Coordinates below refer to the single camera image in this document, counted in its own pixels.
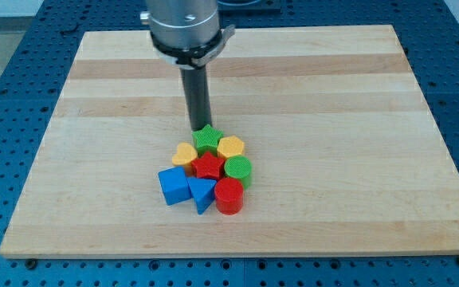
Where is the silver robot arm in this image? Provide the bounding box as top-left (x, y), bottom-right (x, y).
top-left (139, 0), bottom-right (235, 70)

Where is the yellow pentagon block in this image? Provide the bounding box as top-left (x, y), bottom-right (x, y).
top-left (217, 136), bottom-right (245, 159)

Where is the green star block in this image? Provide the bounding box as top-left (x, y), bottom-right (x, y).
top-left (192, 124), bottom-right (224, 156)

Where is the green cylinder block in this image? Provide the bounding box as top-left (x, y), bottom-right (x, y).
top-left (224, 155), bottom-right (253, 189)

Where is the red star block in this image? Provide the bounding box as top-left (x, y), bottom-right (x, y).
top-left (191, 151), bottom-right (225, 181)

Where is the yellow heart block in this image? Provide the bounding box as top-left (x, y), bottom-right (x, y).
top-left (171, 142), bottom-right (198, 176)

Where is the red cylinder block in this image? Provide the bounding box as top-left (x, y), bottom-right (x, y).
top-left (214, 178), bottom-right (244, 215)

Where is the blue triangle block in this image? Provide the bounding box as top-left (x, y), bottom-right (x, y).
top-left (187, 177), bottom-right (217, 214)

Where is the blue cube block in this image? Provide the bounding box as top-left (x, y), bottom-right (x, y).
top-left (158, 167), bottom-right (192, 206)

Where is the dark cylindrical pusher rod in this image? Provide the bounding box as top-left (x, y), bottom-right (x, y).
top-left (181, 66), bottom-right (212, 132)

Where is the wooden board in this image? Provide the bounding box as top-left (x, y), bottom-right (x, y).
top-left (0, 26), bottom-right (459, 259)

